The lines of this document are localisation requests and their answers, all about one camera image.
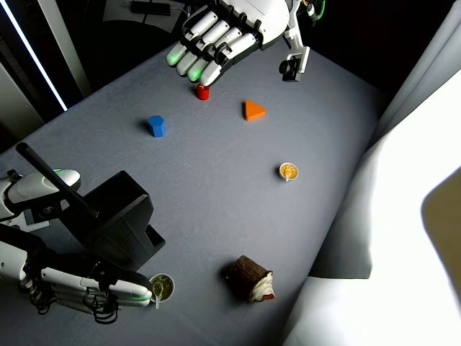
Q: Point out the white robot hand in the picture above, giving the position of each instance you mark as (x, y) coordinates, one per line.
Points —
(266, 18)
(65, 277)

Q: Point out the orange triangle block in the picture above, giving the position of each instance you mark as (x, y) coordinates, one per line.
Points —
(254, 111)

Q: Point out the red cylinder block white cross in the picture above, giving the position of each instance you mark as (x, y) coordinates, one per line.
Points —
(202, 93)

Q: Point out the toy green soup bowl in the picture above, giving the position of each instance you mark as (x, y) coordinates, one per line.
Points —
(165, 286)

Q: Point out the black power strip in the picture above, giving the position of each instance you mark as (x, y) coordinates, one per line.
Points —
(151, 7)

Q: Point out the blue hexagon block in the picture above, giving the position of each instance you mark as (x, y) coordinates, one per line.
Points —
(156, 126)

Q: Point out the small toy coffee cup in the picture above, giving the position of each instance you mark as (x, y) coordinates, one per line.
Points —
(289, 171)

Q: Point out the grey table cloth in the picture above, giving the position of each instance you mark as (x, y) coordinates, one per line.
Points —
(216, 202)

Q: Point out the brown toy cupcake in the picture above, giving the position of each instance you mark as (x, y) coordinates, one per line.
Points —
(248, 279)

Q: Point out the bright light strip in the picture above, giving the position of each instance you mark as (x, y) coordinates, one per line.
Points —
(33, 57)

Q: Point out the white curtain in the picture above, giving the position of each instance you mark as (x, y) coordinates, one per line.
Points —
(396, 216)

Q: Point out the beige panel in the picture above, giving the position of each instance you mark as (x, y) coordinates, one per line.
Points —
(446, 230)

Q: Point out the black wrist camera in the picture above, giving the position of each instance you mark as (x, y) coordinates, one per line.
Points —
(290, 68)

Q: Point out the white frame post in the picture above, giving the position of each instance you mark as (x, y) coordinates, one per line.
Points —
(61, 36)

